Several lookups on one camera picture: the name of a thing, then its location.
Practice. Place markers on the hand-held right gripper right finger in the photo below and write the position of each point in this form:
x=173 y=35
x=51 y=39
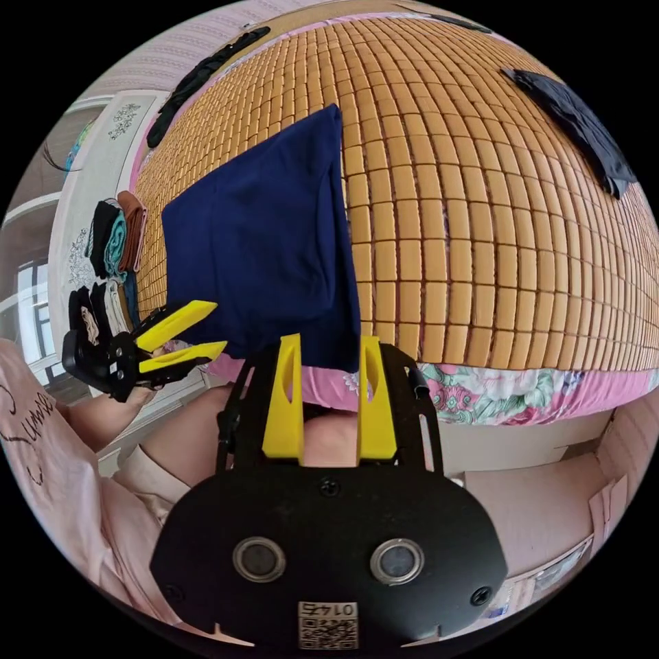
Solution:
x=377 y=412

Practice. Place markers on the dark blue short sleeve shirt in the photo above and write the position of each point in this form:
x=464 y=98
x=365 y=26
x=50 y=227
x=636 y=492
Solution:
x=257 y=242

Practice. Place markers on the pile of clothes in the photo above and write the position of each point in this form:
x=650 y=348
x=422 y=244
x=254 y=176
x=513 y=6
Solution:
x=116 y=242

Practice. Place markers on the person's left hand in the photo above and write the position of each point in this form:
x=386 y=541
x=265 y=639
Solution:
x=141 y=397

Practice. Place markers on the long black garment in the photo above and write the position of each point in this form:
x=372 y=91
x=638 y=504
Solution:
x=206 y=77

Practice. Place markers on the person's body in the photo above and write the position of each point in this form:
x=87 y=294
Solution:
x=62 y=463

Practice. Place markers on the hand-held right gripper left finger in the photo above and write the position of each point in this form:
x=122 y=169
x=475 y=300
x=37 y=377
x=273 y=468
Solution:
x=283 y=401

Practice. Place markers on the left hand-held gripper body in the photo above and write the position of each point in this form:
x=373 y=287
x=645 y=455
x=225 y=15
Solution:
x=98 y=360

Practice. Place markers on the person's left forearm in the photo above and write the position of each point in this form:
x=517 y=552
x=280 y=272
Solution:
x=100 y=419

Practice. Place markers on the bed with woven mat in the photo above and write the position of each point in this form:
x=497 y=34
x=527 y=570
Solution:
x=463 y=231

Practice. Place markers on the black folded garment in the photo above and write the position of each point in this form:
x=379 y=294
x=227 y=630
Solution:
x=571 y=123

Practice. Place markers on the window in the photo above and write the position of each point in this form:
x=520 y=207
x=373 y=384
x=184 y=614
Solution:
x=31 y=304

